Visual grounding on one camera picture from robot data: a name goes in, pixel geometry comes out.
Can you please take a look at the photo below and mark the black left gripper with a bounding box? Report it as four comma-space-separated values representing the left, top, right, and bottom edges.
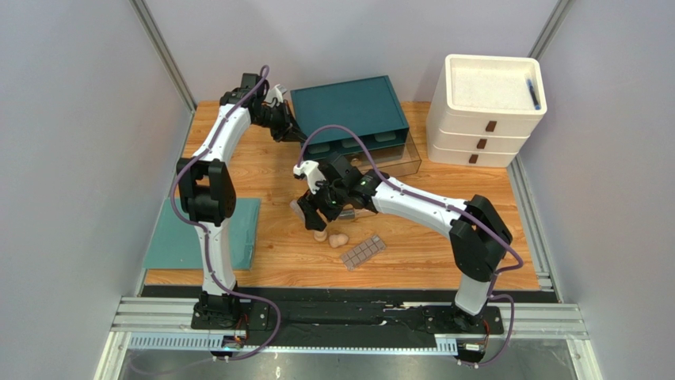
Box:
253, 100, 309, 144

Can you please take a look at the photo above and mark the clear plastic bottle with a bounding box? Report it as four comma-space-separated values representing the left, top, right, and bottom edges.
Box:
289, 199, 306, 223

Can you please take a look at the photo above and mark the liquid foundation bottle dark cap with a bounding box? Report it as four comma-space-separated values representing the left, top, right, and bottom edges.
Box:
338, 208, 376, 220

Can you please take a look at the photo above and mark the teal drawer cabinet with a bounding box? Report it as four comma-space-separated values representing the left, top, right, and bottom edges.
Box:
291, 75, 410, 161

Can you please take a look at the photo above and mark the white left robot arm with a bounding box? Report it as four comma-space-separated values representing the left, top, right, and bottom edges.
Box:
172, 85, 306, 324

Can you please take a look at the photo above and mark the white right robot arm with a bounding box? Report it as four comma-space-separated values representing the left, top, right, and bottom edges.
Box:
293, 154, 512, 316

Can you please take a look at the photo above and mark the round beige makeup sponge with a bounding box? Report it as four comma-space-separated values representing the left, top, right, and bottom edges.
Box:
313, 230, 328, 242

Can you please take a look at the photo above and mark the gourd-shaped beige makeup sponge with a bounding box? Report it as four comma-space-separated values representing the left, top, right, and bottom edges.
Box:
328, 234, 349, 249

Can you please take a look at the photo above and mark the eyeshadow palette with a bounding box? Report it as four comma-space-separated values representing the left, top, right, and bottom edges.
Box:
340, 234, 387, 271

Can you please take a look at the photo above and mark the teal mat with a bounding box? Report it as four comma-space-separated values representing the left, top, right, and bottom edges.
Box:
142, 197, 262, 272

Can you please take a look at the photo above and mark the white three-drawer organizer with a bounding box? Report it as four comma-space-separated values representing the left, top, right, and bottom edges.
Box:
425, 54, 547, 168

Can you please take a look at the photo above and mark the blue pen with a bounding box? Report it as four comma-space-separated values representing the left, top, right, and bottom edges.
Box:
525, 77, 542, 111

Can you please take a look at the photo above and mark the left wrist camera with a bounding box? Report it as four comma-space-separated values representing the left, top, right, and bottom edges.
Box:
264, 84, 288, 107

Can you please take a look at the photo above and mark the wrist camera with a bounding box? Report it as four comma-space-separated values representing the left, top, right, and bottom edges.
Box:
264, 84, 288, 107
293, 160, 326, 194

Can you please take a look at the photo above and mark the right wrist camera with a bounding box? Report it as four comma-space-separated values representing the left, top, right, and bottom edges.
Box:
293, 160, 326, 194

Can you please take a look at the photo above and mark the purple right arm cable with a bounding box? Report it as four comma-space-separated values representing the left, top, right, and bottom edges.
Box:
296, 124, 524, 367

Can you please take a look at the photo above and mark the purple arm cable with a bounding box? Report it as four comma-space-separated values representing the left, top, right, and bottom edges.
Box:
168, 64, 283, 362
296, 124, 524, 367

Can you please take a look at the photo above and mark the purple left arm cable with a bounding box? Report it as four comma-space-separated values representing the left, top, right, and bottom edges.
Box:
168, 64, 283, 362

